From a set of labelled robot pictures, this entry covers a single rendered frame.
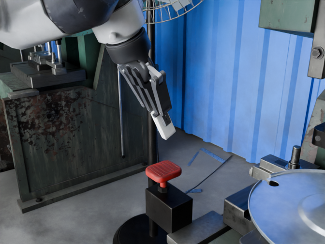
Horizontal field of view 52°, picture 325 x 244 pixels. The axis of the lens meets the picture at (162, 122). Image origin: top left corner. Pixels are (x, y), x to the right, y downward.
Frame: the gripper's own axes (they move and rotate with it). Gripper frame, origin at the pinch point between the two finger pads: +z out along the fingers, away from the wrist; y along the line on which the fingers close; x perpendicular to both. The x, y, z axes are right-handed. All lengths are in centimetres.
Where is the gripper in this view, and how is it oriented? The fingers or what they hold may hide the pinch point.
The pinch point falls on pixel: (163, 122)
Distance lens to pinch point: 68.7
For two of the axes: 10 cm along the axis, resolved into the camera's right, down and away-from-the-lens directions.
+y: 6.1, 3.0, -7.4
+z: 3.4, 7.4, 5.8
